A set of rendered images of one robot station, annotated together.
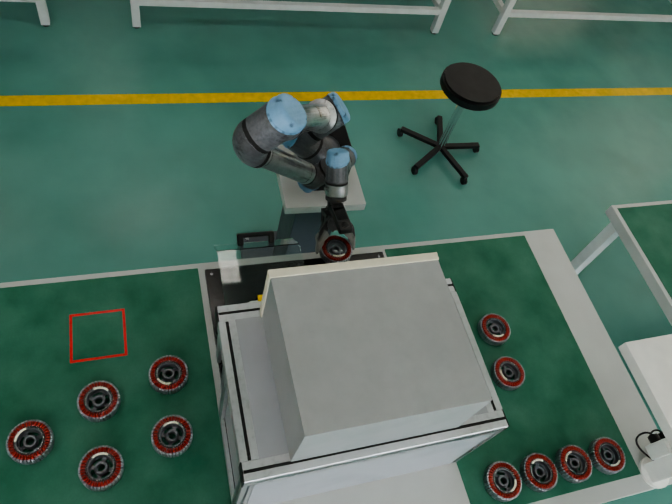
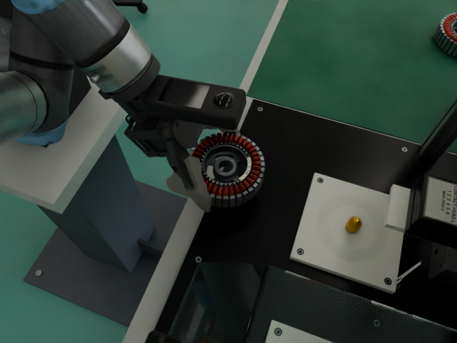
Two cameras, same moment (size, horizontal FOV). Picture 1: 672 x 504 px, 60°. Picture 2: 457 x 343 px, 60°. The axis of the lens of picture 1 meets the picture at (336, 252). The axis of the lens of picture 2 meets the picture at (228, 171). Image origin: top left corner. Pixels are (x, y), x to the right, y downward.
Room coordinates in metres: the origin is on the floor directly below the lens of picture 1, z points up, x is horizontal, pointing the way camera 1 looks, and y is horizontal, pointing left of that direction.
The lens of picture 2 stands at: (0.94, 0.18, 1.33)
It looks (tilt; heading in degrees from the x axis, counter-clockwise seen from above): 60 degrees down; 321
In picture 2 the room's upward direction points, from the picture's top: straight up
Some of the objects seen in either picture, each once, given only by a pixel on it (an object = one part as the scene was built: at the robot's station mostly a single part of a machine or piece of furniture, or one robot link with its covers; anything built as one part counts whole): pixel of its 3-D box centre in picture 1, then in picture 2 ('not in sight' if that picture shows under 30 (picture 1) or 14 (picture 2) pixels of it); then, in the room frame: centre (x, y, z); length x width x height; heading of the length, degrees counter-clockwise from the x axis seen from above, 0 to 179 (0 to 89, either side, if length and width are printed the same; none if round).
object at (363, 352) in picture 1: (367, 351); not in sight; (0.65, -0.15, 1.22); 0.44 x 0.39 x 0.20; 121
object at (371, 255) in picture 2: not in sight; (350, 229); (1.00, -0.10, 0.78); 0.15 x 0.15 x 0.01; 31
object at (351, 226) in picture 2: not in sight; (354, 223); (1.00, -0.10, 0.80); 0.02 x 0.02 x 0.03
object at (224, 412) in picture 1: (234, 444); not in sight; (0.42, 0.07, 0.91); 0.28 x 0.03 x 0.32; 31
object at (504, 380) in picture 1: (507, 373); not in sight; (0.99, -0.69, 0.77); 0.11 x 0.11 x 0.04
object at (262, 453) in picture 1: (359, 369); not in sight; (0.66, -0.16, 1.09); 0.68 x 0.44 x 0.05; 121
